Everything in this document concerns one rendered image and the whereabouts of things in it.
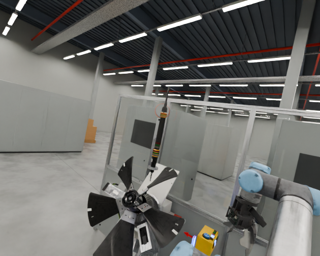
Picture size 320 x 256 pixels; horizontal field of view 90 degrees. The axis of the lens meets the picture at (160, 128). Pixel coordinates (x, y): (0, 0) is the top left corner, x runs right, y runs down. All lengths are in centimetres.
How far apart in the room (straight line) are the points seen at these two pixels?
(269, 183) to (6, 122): 619
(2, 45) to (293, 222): 1314
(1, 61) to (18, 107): 694
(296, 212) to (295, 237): 8
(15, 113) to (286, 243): 624
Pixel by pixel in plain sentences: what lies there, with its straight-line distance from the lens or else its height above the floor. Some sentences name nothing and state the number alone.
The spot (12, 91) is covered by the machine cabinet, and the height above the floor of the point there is 180.
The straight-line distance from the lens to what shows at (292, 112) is 159.
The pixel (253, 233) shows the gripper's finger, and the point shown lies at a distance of 83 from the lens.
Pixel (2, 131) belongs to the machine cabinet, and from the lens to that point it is 632.
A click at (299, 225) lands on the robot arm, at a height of 157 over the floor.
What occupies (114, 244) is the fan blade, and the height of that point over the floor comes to 101.
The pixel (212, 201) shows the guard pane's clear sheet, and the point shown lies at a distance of 172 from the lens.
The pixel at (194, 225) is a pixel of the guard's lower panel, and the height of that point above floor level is 83.
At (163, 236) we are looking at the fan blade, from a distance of 104.
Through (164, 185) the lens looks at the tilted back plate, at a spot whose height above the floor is 124.
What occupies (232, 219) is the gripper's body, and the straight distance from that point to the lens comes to 81.
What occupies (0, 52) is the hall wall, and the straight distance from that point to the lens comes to 1303.
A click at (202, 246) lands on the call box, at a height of 102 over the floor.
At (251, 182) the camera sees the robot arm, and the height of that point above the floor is 161.
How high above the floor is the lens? 174
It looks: 2 degrees down
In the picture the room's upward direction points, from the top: 11 degrees clockwise
